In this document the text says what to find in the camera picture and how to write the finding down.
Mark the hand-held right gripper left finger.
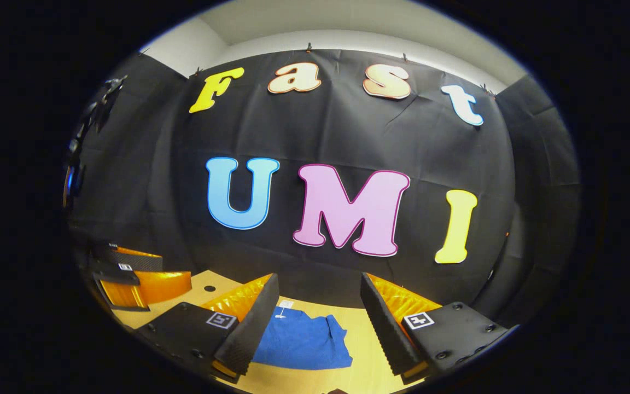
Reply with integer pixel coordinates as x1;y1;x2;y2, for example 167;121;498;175
135;272;282;383

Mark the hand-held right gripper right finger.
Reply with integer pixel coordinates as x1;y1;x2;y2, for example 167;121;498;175
359;271;513;384

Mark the blue corduroy jacket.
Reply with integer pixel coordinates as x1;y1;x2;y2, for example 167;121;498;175
252;305;354;371

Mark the black backdrop cloth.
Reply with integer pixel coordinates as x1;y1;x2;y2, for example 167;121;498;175
66;48;582;332

